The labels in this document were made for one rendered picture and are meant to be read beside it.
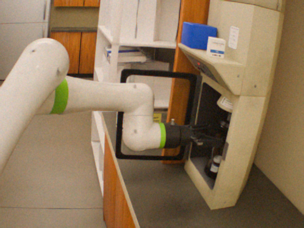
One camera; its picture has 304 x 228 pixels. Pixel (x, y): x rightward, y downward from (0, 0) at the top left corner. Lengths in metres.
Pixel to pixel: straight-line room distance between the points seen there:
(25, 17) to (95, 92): 4.90
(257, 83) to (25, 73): 0.71
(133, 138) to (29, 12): 4.89
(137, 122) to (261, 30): 0.51
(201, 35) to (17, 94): 0.71
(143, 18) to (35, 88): 1.60
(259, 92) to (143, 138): 0.42
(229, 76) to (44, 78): 0.56
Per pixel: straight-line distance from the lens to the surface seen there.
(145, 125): 1.02
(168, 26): 2.29
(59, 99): 0.84
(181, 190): 1.27
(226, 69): 0.92
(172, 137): 1.06
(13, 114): 0.58
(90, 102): 0.90
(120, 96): 0.96
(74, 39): 5.86
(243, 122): 1.03
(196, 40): 1.09
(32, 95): 0.61
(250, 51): 0.96
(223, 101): 1.12
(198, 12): 1.26
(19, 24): 5.77
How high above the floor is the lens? 1.67
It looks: 22 degrees down
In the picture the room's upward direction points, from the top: 7 degrees clockwise
